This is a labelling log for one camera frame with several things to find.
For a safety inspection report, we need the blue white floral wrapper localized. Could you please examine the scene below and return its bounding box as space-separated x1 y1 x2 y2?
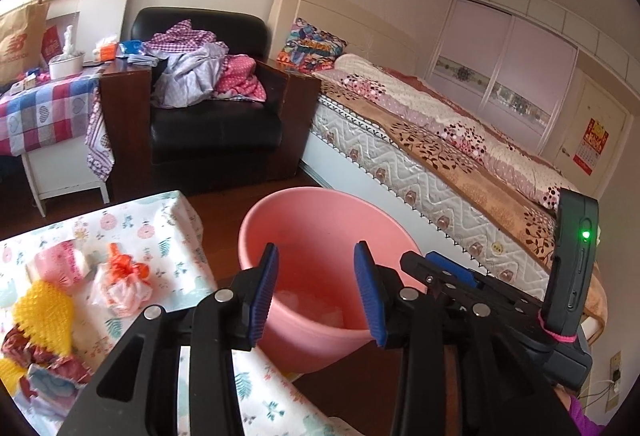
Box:
14 364 85 419

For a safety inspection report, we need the orange white plastic bag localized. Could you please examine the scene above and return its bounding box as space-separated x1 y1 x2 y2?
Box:
89 243 153 318

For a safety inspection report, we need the yellow foam net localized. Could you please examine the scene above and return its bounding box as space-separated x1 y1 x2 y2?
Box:
0 358 26 396
12 280 74 357

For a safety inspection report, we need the dark red wrapper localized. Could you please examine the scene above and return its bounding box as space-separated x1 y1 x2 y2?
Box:
1 326 92 385

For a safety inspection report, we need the pink white patterned bag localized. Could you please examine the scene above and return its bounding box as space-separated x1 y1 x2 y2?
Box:
27 240 89 292

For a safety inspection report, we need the person's right hand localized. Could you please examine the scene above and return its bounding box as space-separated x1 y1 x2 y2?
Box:
554 386 604 436

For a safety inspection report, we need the bed with floral quilt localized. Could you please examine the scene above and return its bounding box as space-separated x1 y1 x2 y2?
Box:
299 52 609 347

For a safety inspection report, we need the pink plastic basin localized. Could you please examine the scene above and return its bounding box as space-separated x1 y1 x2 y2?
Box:
238 187 418 373

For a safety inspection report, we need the floral bear tablecloth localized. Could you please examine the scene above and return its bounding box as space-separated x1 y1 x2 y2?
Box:
0 190 362 436

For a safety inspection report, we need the pink sliding wardrobe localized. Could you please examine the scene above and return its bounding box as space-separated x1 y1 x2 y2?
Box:
424 0 582 157

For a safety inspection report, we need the black leather armchair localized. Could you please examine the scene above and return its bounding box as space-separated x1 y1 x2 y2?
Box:
100 6 320 202

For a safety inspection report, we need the beige wooden headboard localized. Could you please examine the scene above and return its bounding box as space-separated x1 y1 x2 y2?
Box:
267 0 420 74

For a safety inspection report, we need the colourful comic pillow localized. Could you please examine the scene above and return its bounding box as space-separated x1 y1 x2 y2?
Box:
276 18 348 74

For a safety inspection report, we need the plaid tablecloth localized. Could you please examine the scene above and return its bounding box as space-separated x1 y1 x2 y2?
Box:
1 72 115 181

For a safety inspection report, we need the pile of clothes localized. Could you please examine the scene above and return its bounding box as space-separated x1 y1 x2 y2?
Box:
127 20 267 108

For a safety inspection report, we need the white round container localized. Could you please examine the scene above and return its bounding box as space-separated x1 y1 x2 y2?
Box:
49 52 85 80

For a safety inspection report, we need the orange tissue box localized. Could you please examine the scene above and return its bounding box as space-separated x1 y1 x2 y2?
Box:
92 35 119 62

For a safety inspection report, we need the brown paper shopping bag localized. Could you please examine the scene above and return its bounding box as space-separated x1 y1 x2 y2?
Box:
0 3 49 86

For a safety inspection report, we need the black camera device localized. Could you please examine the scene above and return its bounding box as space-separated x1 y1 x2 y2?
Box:
539 188 599 343

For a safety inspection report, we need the red wall calendar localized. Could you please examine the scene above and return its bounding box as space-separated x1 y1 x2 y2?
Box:
573 118 608 176

